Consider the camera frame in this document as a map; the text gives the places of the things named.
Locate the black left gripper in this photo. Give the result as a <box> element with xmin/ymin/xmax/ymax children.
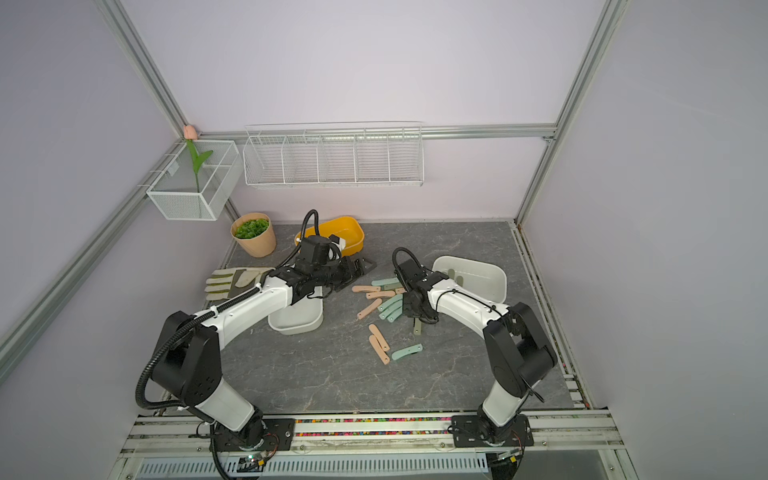
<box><xmin>314</xmin><ymin>252</ymin><xmax>377</xmax><ymax>291</ymax></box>

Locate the mint knife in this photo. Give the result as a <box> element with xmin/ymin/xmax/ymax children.
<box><xmin>386</xmin><ymin>307</ymin><xmax>403</xmax><ymax>323</ymax></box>
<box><xmin>379</xmin><ymin>307</ymin><xmax>398</xmax><ymax>321</ymax></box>
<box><xmin>390</xmin><ymin>343</ymin><xmax>423</xmax><ymax>361</ymax></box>
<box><xmin>371</xmin><ymin>277</ymin><xmax>400</xmax><ymax>287</ymax></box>
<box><xmin>378</xmin><ymin>294</ymin><xmax>403</xmax><ymax>312</ymax></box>

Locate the white basin with knives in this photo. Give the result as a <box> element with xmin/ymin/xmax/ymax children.
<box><xmin>432</xmin><ymin>256</ymin><xmax>507</xmax><ymax>303</ymax></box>

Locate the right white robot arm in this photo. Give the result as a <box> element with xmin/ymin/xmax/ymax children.
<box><xmin>392</xmin><ymin>247</ymin><xmax>558</xmax><ymax>443</ymax></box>

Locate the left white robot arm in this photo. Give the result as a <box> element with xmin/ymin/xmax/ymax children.
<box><xmin>134</xmin><ymin>230</ymin><xmax>376</xmax><ymax>450</ymax></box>

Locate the peach knife top left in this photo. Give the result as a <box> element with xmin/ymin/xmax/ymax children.
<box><xmin>351</xmin><ymin>285</ymin><xmax>381</xmax><ymax>293</ymax></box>

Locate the mint knife top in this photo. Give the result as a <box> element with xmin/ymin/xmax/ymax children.
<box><xmin>371</xmin><ymin>277</ymin><xmax>400</xmax><ymax>287</ymax></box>

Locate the peach knife top centre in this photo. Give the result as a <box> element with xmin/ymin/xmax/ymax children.
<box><xmin>366</xmin><ymin>290</ymin><xmax>397</xmax><ymax>299</ymax></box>

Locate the peach knife upright middle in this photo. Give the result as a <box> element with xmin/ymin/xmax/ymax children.
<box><xmin>356</xmin><ymin>298</ymin><xmax>383</xmax><ymax>320</ymax></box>

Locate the yellow plastic basin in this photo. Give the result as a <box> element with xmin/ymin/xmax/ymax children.
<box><xmin>319</xmin><ymin>216</ymin><xmax>365</xmax><ymax>257</ymax></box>

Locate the peach knife lower middle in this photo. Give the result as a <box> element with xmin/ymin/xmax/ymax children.
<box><xmin>369</xmin><ymin>324</ymin><xmax>390</xmax><ymax>352</ymax></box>

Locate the peach knife bottom of pile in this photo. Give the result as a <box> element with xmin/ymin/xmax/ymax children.
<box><xmin>369</xmin><ymin>335</ymin><xmax>391</xmax><ymax>365</ymax></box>

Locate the peach plastic plant pot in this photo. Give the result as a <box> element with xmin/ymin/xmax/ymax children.
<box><xmin>231</xmin><ymin>213</ymin><xmax>277</xmax><ymax>258</ymax></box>

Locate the green artificial plant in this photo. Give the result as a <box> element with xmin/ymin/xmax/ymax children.
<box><xmin>234</xmin><ymin>218</ymin><xmax>270</xmax><ymax>240</ymax></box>

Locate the beige green work glove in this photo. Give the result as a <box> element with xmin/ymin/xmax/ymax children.
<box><xmin>204</xmin><ymin>267</ymin><xmax>270</xmax><ymax>302</ymax></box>

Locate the small white mesh basket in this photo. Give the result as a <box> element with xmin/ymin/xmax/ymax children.
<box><xmin>147</xmin><ymin>140</ymin><xmax>244</xmax><ymax>221</ymax></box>

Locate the artificial pink tulip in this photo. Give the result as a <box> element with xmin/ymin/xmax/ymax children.
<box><xmin>183</xmin><ymin>125</ymin><xmax>213</xmax><ymax>193</ymax></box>

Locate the white wire wall shelf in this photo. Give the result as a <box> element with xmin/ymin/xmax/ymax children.
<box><xmin>242</xmin><ymin>121</ymin><xmax>425</xmax><ymax>188</ymax></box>

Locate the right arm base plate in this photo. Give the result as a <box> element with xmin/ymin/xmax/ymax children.
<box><xmin>447</xmin><ymin>412</ymin><xmax>534</xmax><ymax>448</ymax></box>

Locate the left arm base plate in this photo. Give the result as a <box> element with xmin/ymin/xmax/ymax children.
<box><xmin>212</xmin><ymin>417</ymin><xmax>296</xmax><ymax>453</ymax></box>

